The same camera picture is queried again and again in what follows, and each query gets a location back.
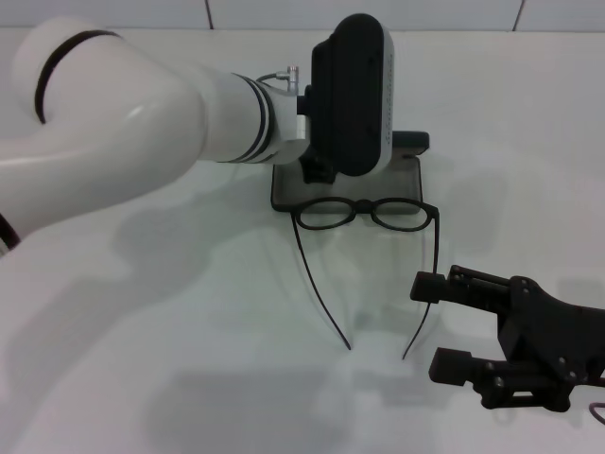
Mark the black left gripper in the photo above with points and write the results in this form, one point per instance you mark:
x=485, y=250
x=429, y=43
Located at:
x=319, y=172

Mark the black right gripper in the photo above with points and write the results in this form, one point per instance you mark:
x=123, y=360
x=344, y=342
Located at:
x=558, y=336

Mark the black glasses case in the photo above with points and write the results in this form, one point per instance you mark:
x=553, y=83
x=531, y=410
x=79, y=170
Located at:
x=302, y=189

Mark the black thin-framed glasses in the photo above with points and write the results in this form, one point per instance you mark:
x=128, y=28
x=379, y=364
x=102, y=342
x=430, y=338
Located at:
x=364, y=205

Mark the silver left connector stub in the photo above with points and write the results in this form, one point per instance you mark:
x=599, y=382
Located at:
x=294, y=78

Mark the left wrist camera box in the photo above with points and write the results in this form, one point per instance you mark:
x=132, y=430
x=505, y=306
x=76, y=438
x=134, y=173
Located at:
x=350, y=94

